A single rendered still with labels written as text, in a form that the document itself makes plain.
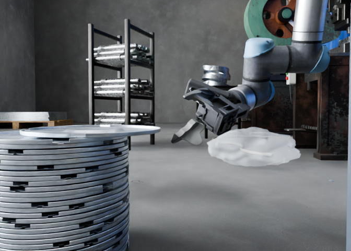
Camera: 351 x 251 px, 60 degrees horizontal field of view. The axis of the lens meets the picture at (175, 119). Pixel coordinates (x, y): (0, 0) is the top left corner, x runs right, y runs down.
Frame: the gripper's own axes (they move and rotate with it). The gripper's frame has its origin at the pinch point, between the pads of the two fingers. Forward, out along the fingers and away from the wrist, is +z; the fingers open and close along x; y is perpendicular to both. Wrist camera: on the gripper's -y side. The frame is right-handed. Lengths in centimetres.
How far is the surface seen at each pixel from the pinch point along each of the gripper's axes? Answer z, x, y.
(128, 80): -78, 72, -114
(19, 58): -159, 298, -576
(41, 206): 32.4, 6.1, 2.2
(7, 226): 37.8, 7.6, 1.8
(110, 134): 19.7, -5.3, 2.5
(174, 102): -404, 334, -341
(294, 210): -30.7, 25.9, 28.0
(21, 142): 32.5, -4.4, -3.6
